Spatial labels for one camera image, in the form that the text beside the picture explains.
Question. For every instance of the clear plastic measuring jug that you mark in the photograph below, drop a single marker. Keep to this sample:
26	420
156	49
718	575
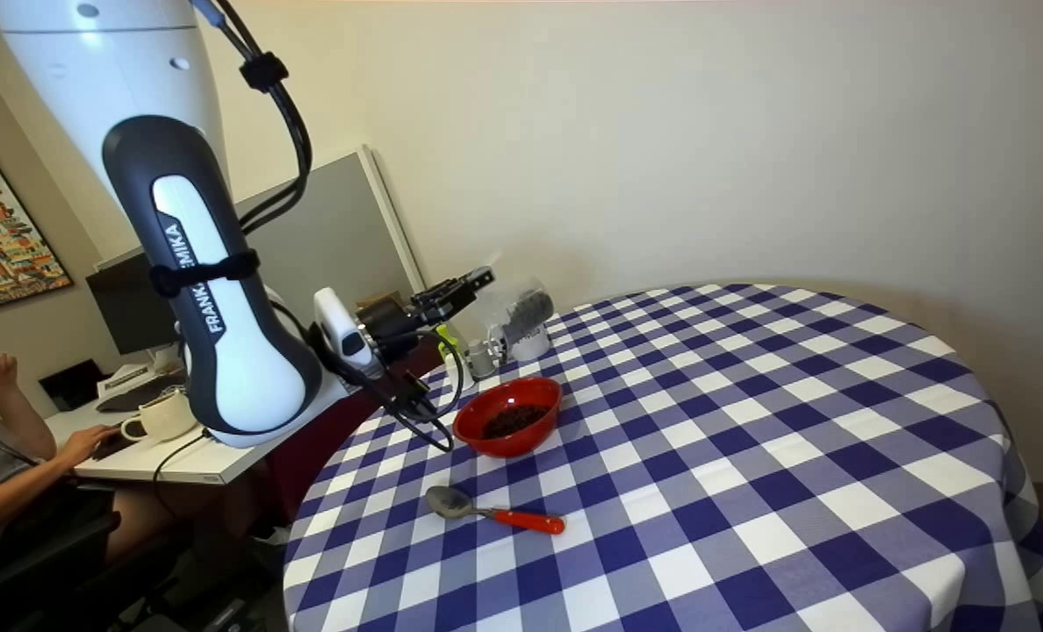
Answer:
517	339

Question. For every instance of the spoon with red handle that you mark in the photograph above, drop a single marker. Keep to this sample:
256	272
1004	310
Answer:
462	507

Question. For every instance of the red plastic bowl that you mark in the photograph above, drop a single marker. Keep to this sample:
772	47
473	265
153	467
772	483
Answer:
510	420

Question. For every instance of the blue white checkered tablecloth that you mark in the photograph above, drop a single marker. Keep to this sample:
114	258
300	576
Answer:
733	459

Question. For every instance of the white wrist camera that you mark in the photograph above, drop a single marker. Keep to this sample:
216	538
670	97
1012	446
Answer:
345	334

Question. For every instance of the white office desk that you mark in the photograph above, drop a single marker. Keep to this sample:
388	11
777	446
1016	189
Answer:
199	459

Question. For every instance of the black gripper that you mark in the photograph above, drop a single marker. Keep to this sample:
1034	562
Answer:
401	344

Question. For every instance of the black computer monitor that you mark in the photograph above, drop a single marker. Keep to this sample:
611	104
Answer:
136	314

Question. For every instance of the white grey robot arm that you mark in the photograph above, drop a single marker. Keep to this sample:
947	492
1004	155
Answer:
132	89

